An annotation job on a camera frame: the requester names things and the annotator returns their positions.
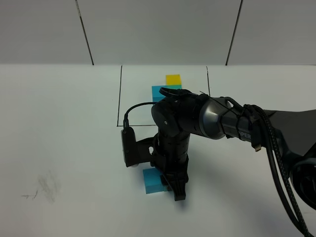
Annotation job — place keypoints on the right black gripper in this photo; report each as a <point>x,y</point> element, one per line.
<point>174,160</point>

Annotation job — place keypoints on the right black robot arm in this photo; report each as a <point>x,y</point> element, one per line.
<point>291,135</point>

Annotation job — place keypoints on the blue template block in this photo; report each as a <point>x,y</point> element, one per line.
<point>156,95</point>

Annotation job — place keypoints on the green template block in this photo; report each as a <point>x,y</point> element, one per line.
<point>173,86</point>

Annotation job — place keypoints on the yellow template block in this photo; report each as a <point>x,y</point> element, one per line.
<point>173,80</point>

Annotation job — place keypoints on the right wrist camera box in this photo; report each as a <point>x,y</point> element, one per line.
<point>136,152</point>

